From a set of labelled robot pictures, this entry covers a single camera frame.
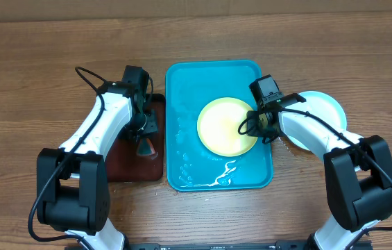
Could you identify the yellow-green plate top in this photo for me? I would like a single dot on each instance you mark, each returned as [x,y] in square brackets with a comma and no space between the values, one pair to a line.
[218,124]

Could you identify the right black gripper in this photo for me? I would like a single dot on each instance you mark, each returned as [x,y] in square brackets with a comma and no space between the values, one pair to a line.
[266,128]

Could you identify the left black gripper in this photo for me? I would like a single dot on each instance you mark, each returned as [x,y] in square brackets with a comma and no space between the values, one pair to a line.
[152,126]

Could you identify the teal plastic tray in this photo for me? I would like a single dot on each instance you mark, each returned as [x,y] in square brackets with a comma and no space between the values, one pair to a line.
[191,166]

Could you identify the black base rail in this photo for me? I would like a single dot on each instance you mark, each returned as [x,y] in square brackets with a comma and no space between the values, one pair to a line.
[279,245]

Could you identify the black tray with water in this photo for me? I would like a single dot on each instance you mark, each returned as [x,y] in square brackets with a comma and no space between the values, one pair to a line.
[122,162]

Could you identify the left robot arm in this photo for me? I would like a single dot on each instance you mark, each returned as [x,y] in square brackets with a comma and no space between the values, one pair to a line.
[73,197]

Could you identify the orange green sponge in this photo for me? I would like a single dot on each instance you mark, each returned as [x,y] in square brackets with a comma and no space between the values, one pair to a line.
[145,147]

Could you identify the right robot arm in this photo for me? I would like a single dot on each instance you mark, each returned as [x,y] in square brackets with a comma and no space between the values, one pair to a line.
[358,170]

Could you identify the light blue plate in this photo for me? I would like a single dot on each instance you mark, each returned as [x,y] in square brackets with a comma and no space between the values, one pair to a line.
[324,106]

